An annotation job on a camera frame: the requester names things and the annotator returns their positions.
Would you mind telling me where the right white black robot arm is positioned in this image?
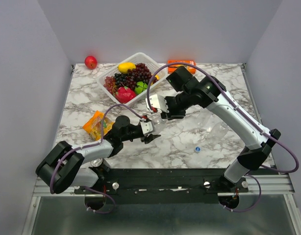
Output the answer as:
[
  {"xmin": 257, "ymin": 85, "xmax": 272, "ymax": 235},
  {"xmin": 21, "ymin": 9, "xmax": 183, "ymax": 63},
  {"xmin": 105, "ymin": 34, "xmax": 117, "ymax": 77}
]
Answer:
[{"xmin": 163, "ymin": 66, "xmax": 281, "ymax": 192}]

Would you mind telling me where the orange razor box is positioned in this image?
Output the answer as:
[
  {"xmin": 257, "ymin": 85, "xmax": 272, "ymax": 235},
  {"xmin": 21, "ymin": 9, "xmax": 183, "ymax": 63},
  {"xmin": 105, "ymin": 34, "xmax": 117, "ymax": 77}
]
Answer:
[{"xmin": 167, "ymin": 60, "xmax": 197, "ymax": 75}]

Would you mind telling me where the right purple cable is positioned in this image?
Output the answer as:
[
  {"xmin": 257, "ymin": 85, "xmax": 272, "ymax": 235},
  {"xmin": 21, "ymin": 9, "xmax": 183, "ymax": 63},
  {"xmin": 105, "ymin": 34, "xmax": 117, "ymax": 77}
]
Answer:
[{"xmin": 146, "ymin": 63, "xmax": 300, "ymax": 212}]

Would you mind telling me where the red apple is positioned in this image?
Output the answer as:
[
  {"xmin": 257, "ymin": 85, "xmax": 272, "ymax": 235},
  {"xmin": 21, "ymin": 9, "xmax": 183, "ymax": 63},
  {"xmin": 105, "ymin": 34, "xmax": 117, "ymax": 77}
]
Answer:
[{"xmin": 84, "ymin": 55, "xmax": 98, "ymax": 70}]

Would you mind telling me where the clear plastic bottle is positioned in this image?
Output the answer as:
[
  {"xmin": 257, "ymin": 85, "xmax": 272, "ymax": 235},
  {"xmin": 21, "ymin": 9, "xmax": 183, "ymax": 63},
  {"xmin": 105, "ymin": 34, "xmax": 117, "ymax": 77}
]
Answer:
[
  {"xmin": 206, "ymin": 121, "xmax": 229, "ymax": 142},
  {"xmin": 151, "ymin": 117, "xmax": 167, "ymax": 135},
  {"xmin": 197, "ymin": 113, "xmax": 212, "ymax": 127}
]

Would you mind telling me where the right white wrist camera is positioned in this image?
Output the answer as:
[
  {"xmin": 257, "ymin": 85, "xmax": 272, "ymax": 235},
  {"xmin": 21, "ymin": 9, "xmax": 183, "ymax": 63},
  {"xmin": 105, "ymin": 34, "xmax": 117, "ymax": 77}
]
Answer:
[{"xmin": 145, "ymin": 94, "xmax": 169, "ymax": 113}]

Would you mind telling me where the dark purple grape bunch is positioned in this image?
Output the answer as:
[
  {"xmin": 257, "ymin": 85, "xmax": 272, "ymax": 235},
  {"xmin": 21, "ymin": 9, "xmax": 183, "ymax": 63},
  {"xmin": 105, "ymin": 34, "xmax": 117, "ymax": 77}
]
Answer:
[{"xmin": 114, "ymin": 63, "xmax": 152, "ymax": 90}]

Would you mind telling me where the purple cable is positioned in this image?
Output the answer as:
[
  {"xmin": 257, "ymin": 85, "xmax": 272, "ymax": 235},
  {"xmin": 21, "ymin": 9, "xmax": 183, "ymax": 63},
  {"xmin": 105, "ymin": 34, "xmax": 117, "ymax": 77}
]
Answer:
[
  {"xmin": 50, "ymin": 104, "xmax": 148, "ymax": 194},
  {"xmin": 146, "ymin": 63, "xmax": 300, "ymax": 212}
]

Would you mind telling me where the black mounting rail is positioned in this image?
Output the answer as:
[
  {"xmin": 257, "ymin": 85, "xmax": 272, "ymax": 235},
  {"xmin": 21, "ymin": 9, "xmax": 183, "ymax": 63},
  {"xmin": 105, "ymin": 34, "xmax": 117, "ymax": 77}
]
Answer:
[{"xmin": 72, "ymin": 167, "xmax": 251, "ymax": 205}]

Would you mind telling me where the yellow mango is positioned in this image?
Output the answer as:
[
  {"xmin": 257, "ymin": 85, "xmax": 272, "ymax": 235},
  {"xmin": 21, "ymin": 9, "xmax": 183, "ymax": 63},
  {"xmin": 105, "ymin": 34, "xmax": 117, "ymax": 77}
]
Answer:
[{"xmin": 118, "ymin": 62, "xmax": 136, "ymax": 74}]

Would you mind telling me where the red dragon fruit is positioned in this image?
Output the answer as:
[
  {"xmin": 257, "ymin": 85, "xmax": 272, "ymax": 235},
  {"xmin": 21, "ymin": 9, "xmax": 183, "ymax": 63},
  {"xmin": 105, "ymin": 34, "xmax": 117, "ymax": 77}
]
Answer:
[{"xmin": 115, "ymin": 87, "xmax": 136, "ymax": 103}]

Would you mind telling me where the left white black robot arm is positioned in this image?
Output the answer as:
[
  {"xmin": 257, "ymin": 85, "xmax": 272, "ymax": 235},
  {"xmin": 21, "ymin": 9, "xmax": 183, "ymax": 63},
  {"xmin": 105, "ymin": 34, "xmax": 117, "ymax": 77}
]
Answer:
[{"xmin": 35, "ymin": 116, "xmax": 160, "ymax": 194}]

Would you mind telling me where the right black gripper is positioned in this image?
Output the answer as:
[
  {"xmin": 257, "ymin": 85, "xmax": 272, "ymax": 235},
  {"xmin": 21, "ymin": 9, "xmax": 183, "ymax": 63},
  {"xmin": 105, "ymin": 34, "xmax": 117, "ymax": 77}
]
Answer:
[{"xmin": 158, "ymin": 90, "xmax": 192, "ymax": 120}]

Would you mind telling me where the red grape bunch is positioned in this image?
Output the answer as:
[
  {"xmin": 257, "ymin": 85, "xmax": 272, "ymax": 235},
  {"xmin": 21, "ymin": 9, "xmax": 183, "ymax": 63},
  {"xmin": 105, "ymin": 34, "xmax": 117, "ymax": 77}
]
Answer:
[{"xmin": 103, "ymin": 76, "xmax": 117, "ymax": 94}]

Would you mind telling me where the orange snack bag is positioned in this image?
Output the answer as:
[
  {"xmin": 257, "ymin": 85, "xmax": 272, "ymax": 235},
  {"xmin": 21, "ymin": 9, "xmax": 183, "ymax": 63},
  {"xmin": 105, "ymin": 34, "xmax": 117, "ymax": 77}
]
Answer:
[{"xmin": 82, "ymin": 111, "xmax": 114, "ymax": 141}]

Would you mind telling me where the green toy fruit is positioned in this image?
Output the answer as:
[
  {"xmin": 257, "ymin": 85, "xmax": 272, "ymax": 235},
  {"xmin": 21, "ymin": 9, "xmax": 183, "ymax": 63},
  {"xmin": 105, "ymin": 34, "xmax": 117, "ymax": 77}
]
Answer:
[{"xmin": 134, "ymin": 81, "xmax": 148, "ymax": 95}]

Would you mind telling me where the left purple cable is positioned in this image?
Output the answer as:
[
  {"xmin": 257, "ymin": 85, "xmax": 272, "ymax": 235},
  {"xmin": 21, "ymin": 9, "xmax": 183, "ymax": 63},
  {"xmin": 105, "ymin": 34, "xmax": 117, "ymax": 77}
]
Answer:
[{"xmin": 50, "ymin": 104, "xmax": 148, "ymax": 194}]

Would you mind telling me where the aluminium frame rail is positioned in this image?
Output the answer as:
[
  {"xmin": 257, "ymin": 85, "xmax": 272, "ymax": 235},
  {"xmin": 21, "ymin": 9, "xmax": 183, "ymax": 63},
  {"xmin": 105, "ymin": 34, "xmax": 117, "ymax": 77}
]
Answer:
[{"xmin": 33, "ymin": 175, "xmax": 295, "ymax": 197}]

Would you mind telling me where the silver can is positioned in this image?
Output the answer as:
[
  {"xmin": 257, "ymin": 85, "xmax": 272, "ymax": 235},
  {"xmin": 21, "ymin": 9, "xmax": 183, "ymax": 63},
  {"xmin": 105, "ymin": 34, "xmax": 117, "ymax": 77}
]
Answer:
[{"xmin": 90, "ymin": 158, "xmax": 110, "ymax": 174}]

